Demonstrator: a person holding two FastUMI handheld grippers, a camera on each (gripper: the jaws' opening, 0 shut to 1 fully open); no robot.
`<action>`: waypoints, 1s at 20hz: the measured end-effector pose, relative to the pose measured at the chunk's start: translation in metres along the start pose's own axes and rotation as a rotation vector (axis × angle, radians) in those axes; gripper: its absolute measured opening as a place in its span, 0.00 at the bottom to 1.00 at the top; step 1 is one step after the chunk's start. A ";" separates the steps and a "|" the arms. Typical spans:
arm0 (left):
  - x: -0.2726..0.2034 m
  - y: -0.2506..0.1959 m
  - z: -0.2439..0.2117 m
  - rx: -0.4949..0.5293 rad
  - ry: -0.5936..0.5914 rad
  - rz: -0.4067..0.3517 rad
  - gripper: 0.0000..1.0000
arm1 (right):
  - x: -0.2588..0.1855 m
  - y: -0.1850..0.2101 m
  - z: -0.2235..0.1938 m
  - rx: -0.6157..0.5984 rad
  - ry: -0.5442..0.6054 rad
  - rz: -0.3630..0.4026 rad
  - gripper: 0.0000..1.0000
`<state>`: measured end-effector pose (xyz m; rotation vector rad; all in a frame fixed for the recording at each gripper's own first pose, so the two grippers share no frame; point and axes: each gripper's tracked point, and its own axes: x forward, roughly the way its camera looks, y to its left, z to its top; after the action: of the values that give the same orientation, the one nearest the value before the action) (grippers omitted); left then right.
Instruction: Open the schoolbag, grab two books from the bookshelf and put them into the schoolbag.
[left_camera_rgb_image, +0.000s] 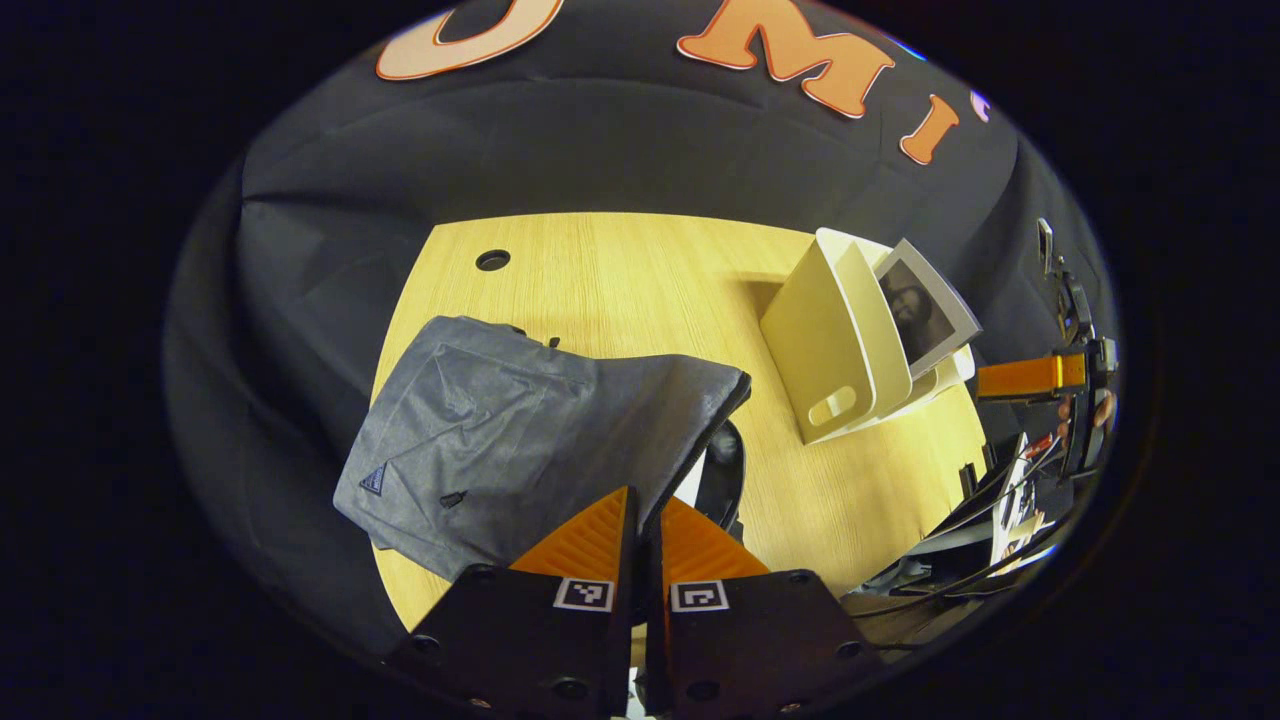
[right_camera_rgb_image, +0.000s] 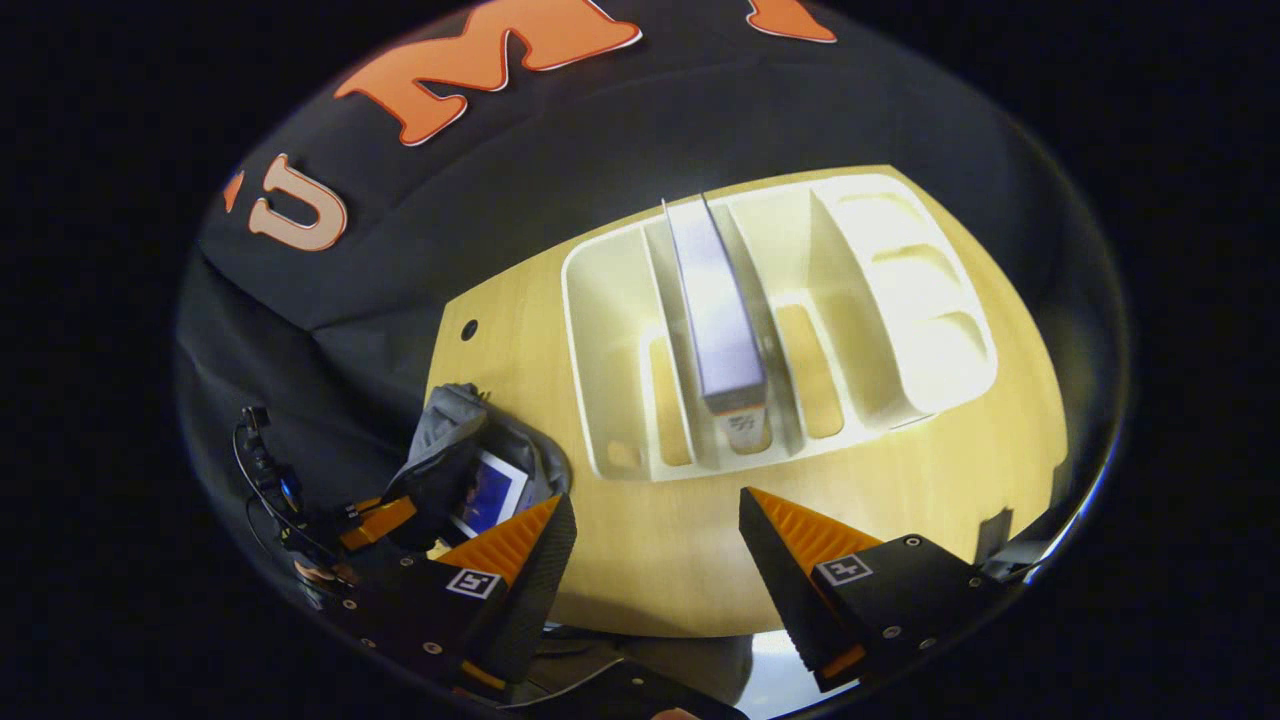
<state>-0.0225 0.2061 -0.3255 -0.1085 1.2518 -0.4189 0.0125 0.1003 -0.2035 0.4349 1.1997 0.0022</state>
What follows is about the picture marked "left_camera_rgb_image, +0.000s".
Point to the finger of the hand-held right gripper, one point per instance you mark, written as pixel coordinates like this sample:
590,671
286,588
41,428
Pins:
1030,377

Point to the person's dark clothing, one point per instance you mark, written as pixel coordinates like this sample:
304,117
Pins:
900,620

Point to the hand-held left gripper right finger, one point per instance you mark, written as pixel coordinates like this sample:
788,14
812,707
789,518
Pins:
655,570

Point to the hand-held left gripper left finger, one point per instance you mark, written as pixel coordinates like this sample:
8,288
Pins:
628,560

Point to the black backdrop cloth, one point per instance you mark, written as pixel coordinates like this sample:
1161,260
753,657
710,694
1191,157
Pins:
640,150

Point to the grey schoolbag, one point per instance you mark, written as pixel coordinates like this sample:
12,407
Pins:
500,430

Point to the cream bookshelf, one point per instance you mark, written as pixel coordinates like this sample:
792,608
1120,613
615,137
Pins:
820,340

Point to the white book grey photo cover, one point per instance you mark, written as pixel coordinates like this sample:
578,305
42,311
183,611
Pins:
925,310

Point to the white background desk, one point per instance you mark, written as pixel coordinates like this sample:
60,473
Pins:
1010,510

